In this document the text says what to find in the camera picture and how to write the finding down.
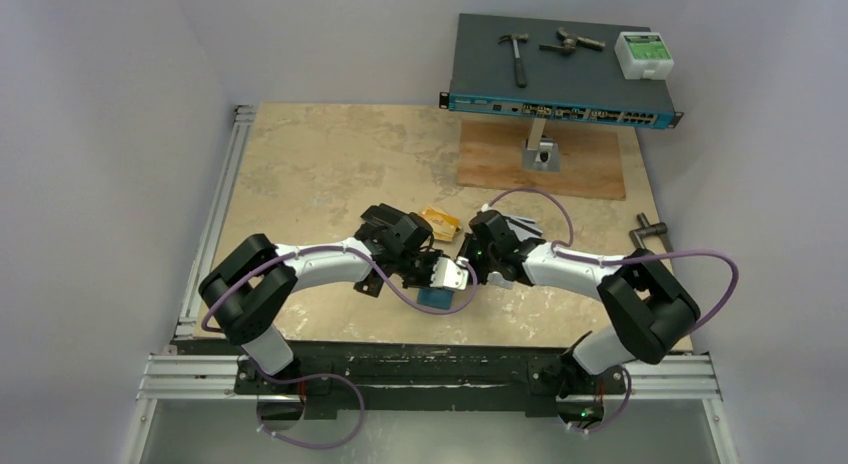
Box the blue leather card holder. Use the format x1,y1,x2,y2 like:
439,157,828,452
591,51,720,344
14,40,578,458
416,288,454,311

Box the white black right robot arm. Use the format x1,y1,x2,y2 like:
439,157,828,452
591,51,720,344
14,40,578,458
460,210,701,391

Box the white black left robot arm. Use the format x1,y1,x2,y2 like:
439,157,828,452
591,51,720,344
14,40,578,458
198,213,451,393

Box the orange credit card stack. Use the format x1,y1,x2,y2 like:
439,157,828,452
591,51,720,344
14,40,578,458
420,206,462,243

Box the plywood board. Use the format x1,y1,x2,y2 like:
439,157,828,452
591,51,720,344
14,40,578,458
457,120,626,200

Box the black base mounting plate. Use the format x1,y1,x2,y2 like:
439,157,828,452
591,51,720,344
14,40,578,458
175,339,628,424

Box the small grey hammer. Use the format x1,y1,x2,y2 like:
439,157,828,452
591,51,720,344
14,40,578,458
498,33,529,88

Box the dark metal clamp tool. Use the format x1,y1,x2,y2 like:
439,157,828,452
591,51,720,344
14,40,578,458
538,27,606,56

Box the white green electrical box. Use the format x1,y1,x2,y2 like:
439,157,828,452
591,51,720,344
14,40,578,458
614,31,674,81

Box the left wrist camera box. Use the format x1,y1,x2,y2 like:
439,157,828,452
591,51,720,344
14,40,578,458
430,256,470,291

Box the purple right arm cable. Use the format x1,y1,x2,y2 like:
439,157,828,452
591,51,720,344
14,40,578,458
483,187,741,336

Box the metal stand post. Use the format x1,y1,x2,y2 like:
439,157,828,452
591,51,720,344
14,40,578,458
522,118,561,173

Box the grey metal crank handle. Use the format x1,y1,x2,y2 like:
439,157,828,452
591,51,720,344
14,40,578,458
628,212,674,253

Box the blue network switch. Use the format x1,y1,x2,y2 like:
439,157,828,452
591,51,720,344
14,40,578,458
439,14,684,129

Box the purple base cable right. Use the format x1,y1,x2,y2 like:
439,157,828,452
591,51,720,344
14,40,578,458
563,368,632,436

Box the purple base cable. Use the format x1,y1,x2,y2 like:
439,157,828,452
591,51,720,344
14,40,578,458
254,371,368,449
563,368,632,436

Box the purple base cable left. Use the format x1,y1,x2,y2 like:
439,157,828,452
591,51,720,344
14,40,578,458
254,371,368,449

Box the aluminium frame rail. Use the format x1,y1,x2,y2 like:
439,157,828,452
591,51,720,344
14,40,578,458
135,104,723,403

